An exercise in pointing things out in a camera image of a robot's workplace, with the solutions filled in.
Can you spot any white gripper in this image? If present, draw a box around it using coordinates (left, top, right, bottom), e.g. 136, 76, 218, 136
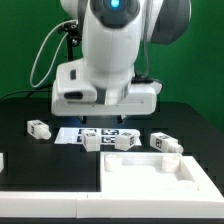
51, 59, 162, 125

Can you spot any white square table top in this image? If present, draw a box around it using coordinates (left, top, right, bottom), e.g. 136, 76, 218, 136
100, 152, 224, 202

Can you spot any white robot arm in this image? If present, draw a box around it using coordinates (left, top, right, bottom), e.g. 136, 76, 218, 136
51, 0, 191, 117

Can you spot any sheet with fiducial markers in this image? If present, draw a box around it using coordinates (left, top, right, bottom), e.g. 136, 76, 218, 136
54, 127, 137, 145

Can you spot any white L-shaped fence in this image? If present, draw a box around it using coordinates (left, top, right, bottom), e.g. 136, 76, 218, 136
0, 156, 224, 220

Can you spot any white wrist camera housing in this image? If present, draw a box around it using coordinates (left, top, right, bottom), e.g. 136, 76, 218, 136
56, 68, 97, 103

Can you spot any grey camera cable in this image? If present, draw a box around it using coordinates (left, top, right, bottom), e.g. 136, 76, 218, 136
29, 20, 78, 90

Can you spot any camera on black stand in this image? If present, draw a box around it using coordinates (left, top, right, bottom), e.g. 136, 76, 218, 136
57, 20, 82, 61

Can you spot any black cable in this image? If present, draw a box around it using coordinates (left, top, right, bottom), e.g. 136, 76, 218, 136
0, 83, 54, 103

